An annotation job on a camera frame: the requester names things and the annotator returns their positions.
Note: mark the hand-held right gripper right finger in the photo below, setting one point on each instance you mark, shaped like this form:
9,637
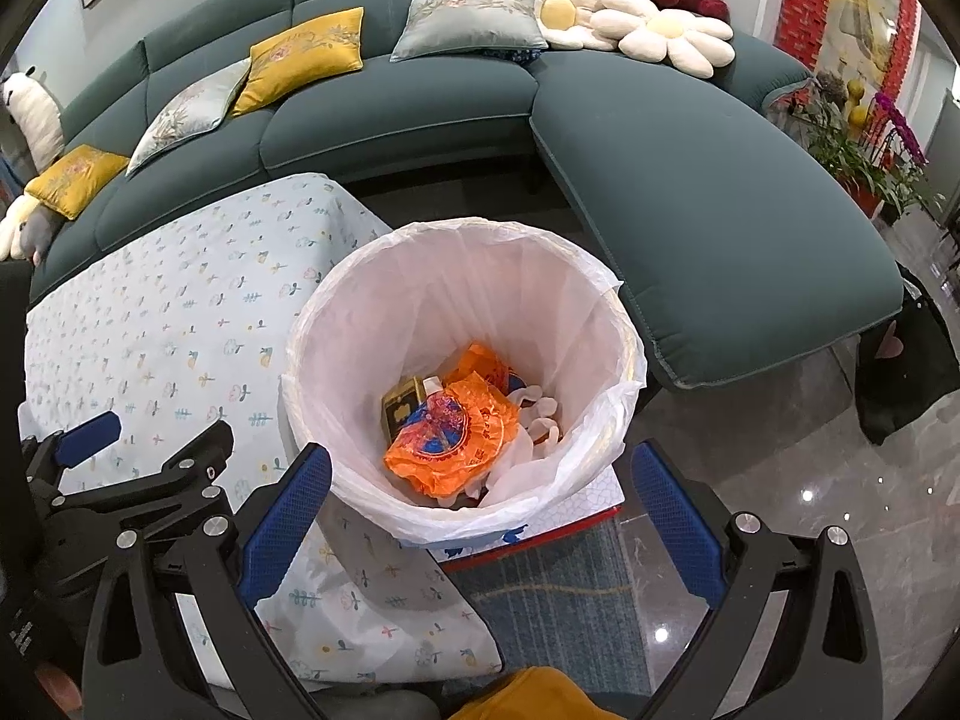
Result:
675,517

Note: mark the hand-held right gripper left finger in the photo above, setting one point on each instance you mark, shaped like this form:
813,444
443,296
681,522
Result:
289,521

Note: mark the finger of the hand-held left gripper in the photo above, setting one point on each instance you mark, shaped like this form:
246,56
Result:
187,476
86,439

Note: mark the black gold box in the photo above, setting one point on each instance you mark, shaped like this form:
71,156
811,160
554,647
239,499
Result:
401,409

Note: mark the white tissue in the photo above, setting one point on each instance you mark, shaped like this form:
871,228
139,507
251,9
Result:
525,450

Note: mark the orange plastic bag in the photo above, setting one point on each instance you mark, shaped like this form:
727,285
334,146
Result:
450,435
480,371

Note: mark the white lined trash bin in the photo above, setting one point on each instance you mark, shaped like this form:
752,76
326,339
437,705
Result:
487,292

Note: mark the person's left hand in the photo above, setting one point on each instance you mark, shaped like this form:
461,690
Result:
60,690

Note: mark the blue white patterned box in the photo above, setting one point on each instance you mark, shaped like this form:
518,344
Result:
570,517

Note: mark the blue striped rug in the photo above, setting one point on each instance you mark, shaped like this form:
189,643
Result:
555,600

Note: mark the floral tablecloth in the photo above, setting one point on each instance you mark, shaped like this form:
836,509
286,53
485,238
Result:
187,330

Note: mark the grey plush toy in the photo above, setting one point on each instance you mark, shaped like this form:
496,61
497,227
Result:
37,240

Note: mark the grey cloth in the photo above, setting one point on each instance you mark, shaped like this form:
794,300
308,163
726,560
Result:
382,705

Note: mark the cream flower plush cushion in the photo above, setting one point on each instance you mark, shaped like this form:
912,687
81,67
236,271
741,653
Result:
15,225

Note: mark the yellow embroidered cushion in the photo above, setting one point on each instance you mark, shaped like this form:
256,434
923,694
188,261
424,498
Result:
307,60
75,180

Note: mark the dark bag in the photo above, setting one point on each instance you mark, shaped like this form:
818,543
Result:
907,375

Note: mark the teal sectional sofa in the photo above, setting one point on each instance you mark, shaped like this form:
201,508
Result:
675,202

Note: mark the white panda plush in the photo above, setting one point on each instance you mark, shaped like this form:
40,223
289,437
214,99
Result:
34,120

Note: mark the grey-blue embroidered cushion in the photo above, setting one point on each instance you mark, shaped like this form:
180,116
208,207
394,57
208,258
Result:
472,22
191,116

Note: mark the green potted plant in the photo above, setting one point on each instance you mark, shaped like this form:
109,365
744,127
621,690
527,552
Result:
847,142

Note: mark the purple orchid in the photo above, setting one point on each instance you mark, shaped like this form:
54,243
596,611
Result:
904,131

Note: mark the white daisy plush cushion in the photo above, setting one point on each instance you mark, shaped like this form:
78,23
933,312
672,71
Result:
559,7
667,34

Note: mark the blue patterned cloth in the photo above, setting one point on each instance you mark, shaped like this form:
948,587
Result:
514,55

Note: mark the red wall decoration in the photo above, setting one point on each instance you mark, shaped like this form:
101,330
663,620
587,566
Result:
814,0

